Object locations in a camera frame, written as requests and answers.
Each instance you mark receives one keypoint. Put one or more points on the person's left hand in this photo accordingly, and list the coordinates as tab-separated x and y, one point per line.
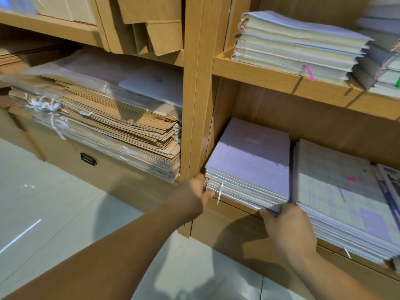
190	198

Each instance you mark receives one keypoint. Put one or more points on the person's right hand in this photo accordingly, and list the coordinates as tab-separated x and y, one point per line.
289	234

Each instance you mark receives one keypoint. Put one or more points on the pastel grid pattern notebook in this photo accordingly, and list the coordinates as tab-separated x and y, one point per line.
344	193

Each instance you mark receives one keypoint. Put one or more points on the large plain lilac notebook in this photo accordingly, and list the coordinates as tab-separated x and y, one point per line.
250	159

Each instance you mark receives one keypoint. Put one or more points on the blue butterfly cover notebook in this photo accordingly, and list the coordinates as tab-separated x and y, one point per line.
390	187

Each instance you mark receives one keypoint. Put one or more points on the wooden shelf unit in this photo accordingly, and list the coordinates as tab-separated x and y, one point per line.
294	103

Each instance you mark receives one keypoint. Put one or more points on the lilac cover notebook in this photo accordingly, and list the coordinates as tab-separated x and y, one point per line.
294	46

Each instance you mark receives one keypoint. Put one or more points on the stack of sage cover notebooks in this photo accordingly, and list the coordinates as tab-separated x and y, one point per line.
382	53

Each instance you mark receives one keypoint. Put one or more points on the person's left forearm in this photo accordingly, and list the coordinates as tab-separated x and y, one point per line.
94	265

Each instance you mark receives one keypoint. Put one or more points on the person's right forearm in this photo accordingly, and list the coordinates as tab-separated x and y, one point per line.
331	281

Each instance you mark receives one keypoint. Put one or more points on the small black shelf clip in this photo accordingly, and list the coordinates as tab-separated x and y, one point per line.
88	159

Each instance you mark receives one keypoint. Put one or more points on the stack of flat wrapped packets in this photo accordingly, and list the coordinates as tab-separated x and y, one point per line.
94	112

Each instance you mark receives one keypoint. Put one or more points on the white file boxes row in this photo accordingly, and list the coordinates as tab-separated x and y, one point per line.
65	8

